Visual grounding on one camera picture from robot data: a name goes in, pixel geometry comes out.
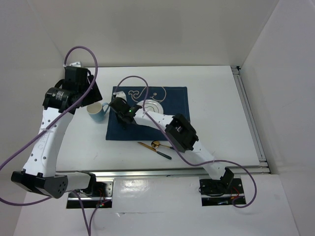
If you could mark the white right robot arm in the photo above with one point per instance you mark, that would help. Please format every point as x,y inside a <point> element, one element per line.
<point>179,133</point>

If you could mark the blue placemat with whale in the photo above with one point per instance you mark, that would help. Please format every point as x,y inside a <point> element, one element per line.
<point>174,100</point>

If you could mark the gold spoon green handle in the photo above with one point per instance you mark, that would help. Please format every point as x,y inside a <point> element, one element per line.
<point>156,144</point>

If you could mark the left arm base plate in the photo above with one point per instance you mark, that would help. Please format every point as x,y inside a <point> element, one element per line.
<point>99,196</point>

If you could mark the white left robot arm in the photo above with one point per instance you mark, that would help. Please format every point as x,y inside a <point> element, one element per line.
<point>39,174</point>

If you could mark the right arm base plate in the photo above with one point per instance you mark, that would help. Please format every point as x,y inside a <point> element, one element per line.
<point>211,195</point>

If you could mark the aluminium front rail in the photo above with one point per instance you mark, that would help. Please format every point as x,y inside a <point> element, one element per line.
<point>160,173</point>

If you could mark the white plate with dark rim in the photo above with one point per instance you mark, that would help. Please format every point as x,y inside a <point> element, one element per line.
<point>151,105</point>

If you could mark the gold fork green handle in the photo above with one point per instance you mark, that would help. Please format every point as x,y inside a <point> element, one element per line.
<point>123,125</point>

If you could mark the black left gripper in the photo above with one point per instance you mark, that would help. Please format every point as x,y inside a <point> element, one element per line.
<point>94,96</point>

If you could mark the aluminium right side rail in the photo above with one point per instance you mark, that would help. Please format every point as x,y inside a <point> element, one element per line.
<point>251,115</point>

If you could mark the gold knife green handle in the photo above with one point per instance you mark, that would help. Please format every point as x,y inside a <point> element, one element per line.
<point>154,150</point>

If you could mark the light blue mug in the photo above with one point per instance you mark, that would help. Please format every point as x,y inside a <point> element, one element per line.
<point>97,111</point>

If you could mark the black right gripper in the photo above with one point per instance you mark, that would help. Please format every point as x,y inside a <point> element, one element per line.
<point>119,120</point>

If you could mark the aluminium rail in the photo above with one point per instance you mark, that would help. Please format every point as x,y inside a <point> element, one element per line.
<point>160,173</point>
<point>251,115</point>

